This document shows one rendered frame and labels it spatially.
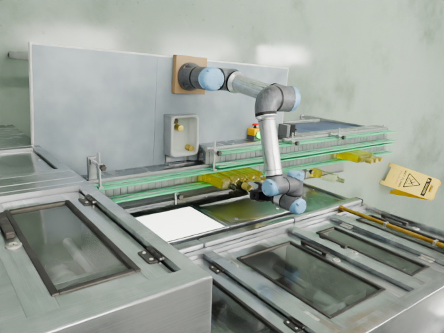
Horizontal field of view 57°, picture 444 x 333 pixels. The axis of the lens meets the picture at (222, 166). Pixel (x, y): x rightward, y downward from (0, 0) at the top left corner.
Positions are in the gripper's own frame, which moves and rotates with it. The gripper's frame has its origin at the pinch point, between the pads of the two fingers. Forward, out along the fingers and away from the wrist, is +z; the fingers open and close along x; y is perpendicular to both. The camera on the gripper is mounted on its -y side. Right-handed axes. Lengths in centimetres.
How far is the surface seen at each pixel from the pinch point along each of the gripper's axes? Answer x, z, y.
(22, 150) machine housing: 18, 38, -99
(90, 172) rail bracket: 7, 32, -71
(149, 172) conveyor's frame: 4, 31, -41
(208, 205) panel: -13.2, 16.9, -12.6
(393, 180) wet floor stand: -60, 107, 326
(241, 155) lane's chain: 9.0, 30.9, 19.3
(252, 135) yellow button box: 19, 39, 33
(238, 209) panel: -12.9, 3.3, -2.8
